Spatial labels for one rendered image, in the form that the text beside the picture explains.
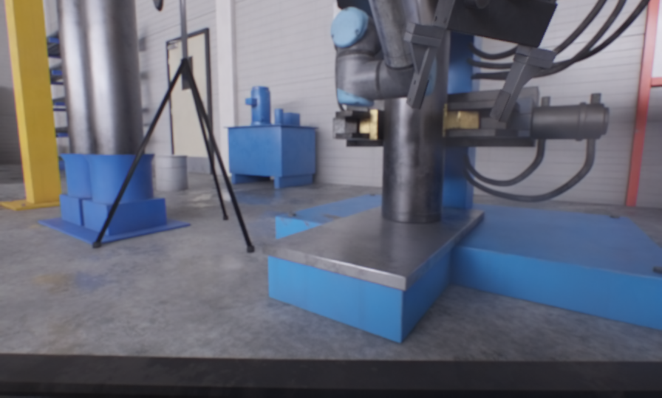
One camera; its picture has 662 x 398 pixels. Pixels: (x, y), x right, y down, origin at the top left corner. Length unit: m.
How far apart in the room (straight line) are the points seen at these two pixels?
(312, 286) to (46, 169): 2.47
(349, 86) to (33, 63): 2.54
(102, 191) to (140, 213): 0.18
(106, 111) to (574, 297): 1.84
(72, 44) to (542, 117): 2.06
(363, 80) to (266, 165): 2.68
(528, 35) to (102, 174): 1.67
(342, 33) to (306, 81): 3.25
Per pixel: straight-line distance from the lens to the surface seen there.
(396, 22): 0.69
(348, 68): 0.82
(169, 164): 3.40
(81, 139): 2.10
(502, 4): 0.48
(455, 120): 1.02
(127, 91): 1.81
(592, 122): 1.19
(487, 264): 1.03
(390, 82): 0.78
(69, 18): 2.19
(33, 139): 3.01
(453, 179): 1.57
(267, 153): 3.39
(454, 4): 0.46
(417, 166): 1.11
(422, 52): 0.47
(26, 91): 3.03
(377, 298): 0.74
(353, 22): 0.83
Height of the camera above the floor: 0.40
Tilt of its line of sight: 7 degrees down
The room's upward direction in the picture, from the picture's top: straight up
